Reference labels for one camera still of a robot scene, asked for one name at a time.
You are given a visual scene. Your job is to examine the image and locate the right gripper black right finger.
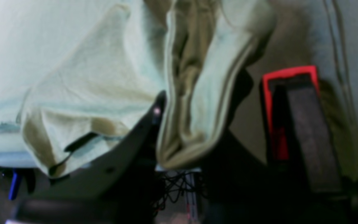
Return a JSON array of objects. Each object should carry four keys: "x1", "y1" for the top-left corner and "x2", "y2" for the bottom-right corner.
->
[{"x1": 201, "y1": 131, "x2": 350, "y2": 224}]

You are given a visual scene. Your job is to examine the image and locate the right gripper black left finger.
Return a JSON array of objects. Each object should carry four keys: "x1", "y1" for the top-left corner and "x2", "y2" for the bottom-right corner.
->
[{"x1": 6, "y1": 91, "x2": 166, "y2": 224}]

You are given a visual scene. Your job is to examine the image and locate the blue orange bar clamp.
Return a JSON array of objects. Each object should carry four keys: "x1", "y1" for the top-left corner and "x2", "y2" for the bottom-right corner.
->
[{"x1": 2, "y1": 168, "x2": 36, "y2": 201}]

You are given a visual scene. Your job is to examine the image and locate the green table cover cloth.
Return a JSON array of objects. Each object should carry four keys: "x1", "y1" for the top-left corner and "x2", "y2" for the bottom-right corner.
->
[{"x1": 0, "y1": 0, "x2": 358, "y2": 180}]

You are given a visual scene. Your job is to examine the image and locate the orange black clamp far left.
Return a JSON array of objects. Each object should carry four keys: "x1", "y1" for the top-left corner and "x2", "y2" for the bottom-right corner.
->
[{"x1": 259, "y1": 65, "x2": 345, "y2": 197}]

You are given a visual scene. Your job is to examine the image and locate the light green T-shirt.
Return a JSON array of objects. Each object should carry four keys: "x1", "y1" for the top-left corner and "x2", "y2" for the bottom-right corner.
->
[{"x1": 20, "y1": 0, "x2": 276, "y2": 178}]

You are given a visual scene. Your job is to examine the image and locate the black cables on floor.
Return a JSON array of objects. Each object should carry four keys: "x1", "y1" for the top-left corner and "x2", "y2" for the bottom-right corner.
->
[{"x1": 151, "y1": 170, "x2": 204, "y2": 218}]

